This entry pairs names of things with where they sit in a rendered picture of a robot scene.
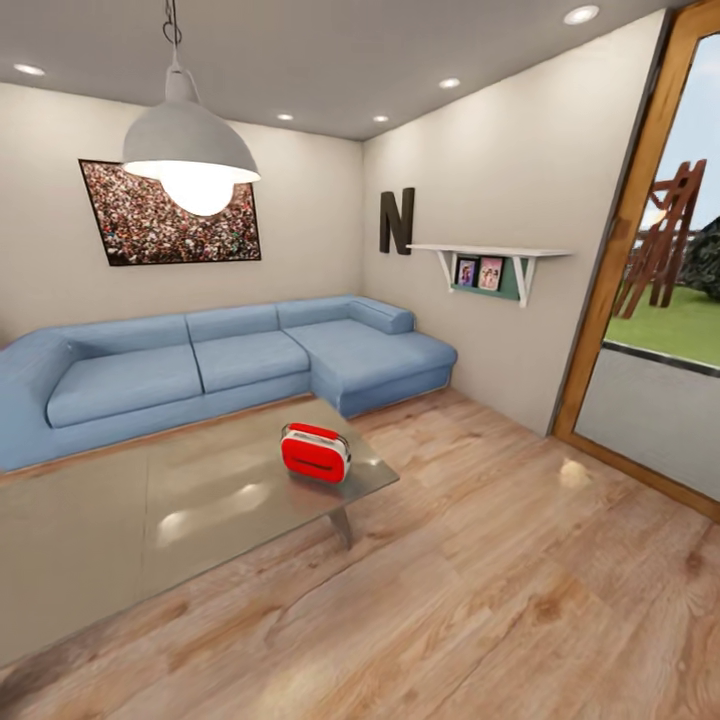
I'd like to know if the radio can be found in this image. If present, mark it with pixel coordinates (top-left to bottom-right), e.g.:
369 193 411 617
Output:
281 423 351 483

